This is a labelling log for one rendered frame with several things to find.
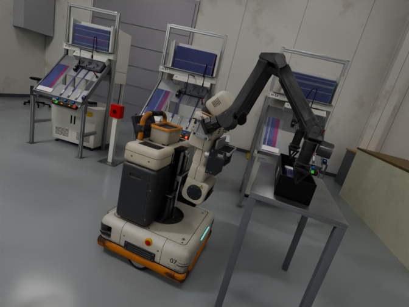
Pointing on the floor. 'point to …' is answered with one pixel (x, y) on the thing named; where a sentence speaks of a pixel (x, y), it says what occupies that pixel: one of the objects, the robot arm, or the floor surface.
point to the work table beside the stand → (323, 211)
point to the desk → (345, 166)
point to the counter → (381, 198)
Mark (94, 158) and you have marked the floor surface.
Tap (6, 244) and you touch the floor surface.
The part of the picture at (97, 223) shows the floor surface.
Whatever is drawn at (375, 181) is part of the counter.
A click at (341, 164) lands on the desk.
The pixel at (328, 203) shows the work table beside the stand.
